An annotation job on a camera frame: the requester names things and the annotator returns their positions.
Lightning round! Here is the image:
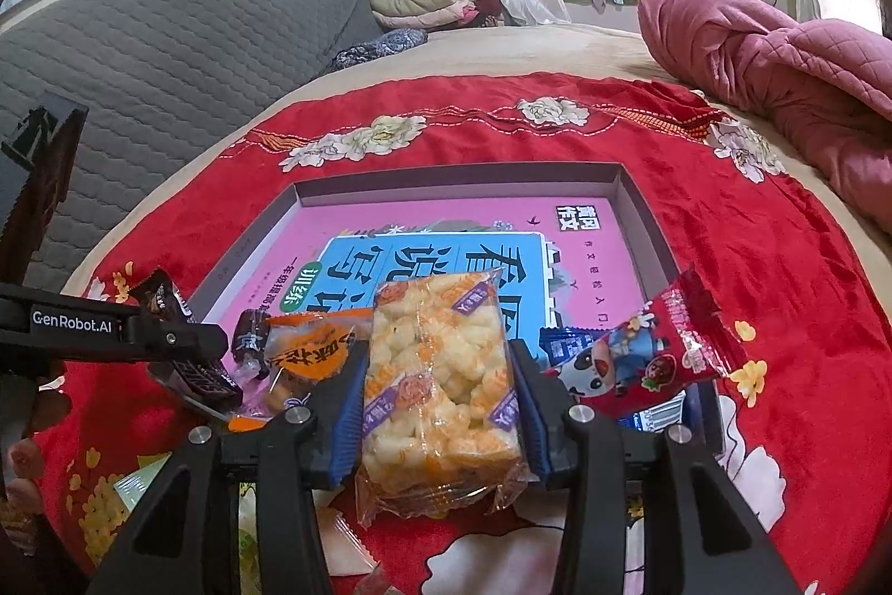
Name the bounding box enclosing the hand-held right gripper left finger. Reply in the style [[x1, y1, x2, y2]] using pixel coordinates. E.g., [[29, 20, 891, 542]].
[[87, 344, 372, 595]]

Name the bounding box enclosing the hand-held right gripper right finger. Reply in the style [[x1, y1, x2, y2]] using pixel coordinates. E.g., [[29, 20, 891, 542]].
[[507, 338, 799, 595]]

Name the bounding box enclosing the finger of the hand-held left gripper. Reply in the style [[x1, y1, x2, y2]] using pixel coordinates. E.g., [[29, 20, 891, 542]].
[[129, 308, 232, 363]]

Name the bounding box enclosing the dark brown chocolate packet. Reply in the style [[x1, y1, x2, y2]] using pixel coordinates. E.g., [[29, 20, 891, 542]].
[[129, 267, 245, 422]]

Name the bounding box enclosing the dark brown candy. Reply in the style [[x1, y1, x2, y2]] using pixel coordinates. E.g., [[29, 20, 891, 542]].
[[230, 309, 274, 381]]

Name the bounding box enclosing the orange snack packet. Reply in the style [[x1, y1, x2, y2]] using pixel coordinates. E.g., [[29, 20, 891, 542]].
[[230, 316, 374, 436]]

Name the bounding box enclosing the blue snack packet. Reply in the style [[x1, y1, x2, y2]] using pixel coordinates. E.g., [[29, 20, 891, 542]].
[[538, 326, 691, 432]]

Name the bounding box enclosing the clear puffed rice cracker packet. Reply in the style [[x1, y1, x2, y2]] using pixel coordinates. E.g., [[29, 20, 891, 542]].
[[354, 267, 531, 530]]

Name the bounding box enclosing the red packet with cartoon cow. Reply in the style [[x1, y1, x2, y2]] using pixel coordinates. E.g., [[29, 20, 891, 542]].
[[578, 264, 750, 422]]

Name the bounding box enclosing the grey cardboard box tray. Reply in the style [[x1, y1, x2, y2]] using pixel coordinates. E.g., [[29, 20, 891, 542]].
[[188, 163, 726, 449]]

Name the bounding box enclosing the person's left hand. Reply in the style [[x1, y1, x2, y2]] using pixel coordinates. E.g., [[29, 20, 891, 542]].
[[0, 382, 74, 540]]

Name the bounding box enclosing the pink book with blue panel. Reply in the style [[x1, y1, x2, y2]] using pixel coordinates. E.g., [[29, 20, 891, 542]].
[[209, 194, 656, 359]]

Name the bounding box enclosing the grey quilted headboard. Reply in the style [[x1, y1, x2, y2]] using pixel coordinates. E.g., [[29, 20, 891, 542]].
[[0, 0, 384, 296]]

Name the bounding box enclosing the red floral blanket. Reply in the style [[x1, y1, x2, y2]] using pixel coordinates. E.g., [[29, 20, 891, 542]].
[[35, 72, 892, 595]]

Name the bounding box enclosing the dark patterned cloth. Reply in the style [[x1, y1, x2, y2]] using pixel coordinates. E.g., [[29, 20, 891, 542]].
[[327, 29, 428, 73]]

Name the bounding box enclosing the pink quilted duvet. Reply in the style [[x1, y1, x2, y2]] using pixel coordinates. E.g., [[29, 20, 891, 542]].
[[637, 0, 892, 234]]

